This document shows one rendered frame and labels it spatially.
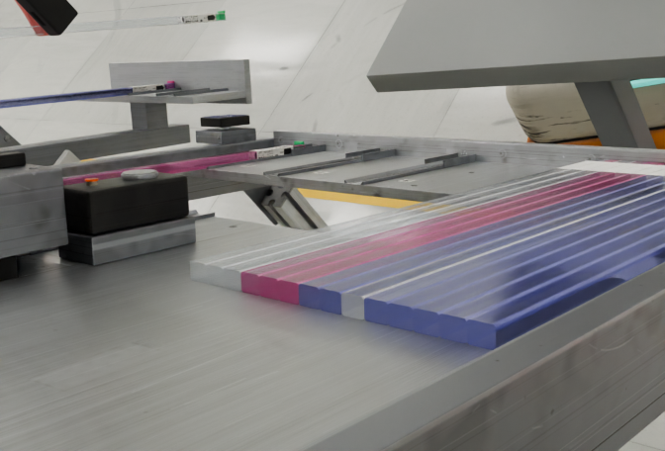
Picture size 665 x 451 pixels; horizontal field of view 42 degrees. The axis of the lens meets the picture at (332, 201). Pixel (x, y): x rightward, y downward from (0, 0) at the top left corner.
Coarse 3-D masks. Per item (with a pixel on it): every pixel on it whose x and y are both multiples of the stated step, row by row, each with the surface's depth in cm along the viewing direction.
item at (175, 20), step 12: (72, 24) 111; (84, 24) 112; (96, 24) 114; (108, 24) 115; (120, 24) 116; (132, 24) 118; (144, 24) 119; (156, 24) 121; (168, 24) 122; (0, 36) 104; (12, 36) 105; (24, 36) 106
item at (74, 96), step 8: (120, 88) 131; (128, 88) 132; (168, 88) 138; (40, 96) 122; (48, 96) 123; (56, 96) 124; (64, 96) 125; (72, 96) 125; (80, 96) 126; (88, 96) 127; (96, 96) 128; (104, 96) 129; (112, 96) 130; (0, 104) 118; (8, 104) 118; (16, 104) 119; (24, 104) 120; (32, 104) 121; (40, 104) 122
